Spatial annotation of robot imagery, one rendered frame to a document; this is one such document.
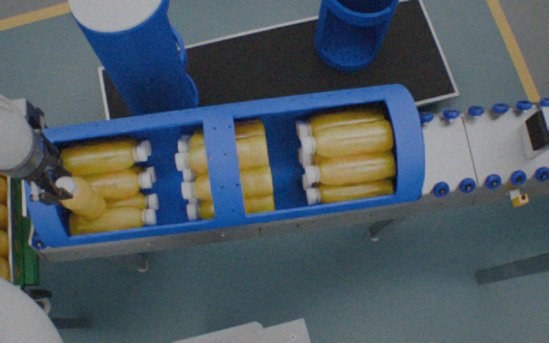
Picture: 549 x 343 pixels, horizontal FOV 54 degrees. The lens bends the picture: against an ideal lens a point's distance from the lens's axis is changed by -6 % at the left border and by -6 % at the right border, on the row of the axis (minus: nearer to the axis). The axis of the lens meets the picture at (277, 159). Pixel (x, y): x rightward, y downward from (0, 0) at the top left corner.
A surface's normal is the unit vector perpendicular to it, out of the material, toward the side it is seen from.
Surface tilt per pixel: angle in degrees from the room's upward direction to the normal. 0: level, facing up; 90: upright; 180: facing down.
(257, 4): 0
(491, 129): 0
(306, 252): 0
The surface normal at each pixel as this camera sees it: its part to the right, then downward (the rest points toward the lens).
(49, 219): 0.11, 0.44
